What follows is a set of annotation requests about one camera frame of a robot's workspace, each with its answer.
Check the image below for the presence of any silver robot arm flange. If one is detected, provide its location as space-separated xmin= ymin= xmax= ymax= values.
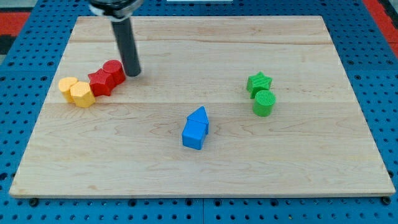
xmin=88 ymin=0 xmax=144 ymax=22

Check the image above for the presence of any blue triangle block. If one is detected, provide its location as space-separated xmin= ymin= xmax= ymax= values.
xmin=187 ymin=106 xmax=210 ymax=134

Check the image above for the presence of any blue cube block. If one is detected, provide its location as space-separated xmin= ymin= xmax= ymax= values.
xmin=182 ymin=119 xmax=206 ymax=150

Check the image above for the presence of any light wooden board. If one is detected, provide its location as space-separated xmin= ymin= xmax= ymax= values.
xmin=9 ymin=16 xmax=396 ymax=198

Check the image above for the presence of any green cylinder block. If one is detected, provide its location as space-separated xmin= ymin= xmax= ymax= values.
xmin=252 ymin=90 xmax=276 ymax=117

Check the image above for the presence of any green star block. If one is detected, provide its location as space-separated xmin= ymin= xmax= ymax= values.
xmin=246 ymin=72 xmax=273 ymax=99

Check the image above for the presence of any red cylinder block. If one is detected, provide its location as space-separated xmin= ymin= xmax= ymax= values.
xmin=103 ymin=60 xmax=126 ymax=85

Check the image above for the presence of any red star block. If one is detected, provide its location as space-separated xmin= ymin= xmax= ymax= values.
xmin=88 ymin=68 xmax=116 ymax=96

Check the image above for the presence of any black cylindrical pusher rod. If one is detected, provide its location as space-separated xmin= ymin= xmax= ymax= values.
xmin=111 ymin=18 xmax=141 ymax=77

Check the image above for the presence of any yellow hexagon block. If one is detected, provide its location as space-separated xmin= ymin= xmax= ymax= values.
xmin=70 ymin=82 xmax=96 ymax=108

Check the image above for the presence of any yellow cylinder block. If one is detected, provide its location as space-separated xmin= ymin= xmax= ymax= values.
xmin=58 ymin=77 xmax=78 ymax=103

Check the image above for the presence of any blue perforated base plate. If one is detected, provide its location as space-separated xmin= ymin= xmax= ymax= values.
xmin=1 ymin=0 xmax=397 ymax=223

